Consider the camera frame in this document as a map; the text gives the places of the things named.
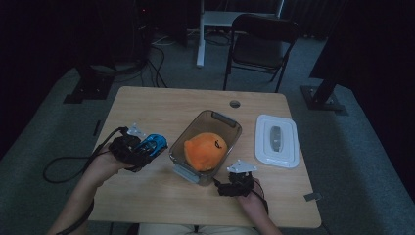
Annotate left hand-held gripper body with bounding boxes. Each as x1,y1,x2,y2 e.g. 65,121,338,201
109,122,147,165

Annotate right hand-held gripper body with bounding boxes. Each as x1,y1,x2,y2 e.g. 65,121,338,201
227,160,257,197

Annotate blue toy car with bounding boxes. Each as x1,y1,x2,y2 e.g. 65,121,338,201
137,133,169,162

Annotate orange plush toy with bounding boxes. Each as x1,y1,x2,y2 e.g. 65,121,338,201
183,131,229,173

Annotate white container lid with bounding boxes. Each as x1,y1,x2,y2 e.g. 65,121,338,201
254,114,300,169

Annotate translucent grey storage container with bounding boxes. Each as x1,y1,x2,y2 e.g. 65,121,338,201
168,110,243,187

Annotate person's right hand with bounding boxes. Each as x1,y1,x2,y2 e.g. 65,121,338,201
236,182,269,216

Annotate person's left hand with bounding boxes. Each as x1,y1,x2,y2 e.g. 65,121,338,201
83,151,131,189

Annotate person's beige pants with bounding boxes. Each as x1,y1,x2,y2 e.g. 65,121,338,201
138,223,261,235

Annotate black stand with square base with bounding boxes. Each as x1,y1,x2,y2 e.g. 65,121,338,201
63,63,115,105
300,48,349,116

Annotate grey tape piece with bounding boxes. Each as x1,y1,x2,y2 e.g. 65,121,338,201
303,192,323,203

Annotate dark equipment tower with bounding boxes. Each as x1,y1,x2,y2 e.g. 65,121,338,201
131,0,155,65

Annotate black folding chair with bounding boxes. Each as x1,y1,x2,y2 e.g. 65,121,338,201
223,13,300,94

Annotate dark curtain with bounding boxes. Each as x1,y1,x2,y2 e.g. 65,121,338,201
309,0,415,109

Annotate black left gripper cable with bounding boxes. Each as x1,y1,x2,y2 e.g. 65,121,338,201
57,126,129,235

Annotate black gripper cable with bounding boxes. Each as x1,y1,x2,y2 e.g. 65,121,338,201
57,126,129,235
250,179,270,216

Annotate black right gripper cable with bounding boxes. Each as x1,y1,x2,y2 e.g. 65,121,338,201
250,179,270,216

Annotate black floor cables bundle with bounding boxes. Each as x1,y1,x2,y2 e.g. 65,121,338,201
138,43,169,89

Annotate black looped floor cable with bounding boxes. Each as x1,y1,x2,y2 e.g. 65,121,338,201
43,156,91,184

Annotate white desk frame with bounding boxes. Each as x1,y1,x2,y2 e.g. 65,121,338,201
196,0,286,69

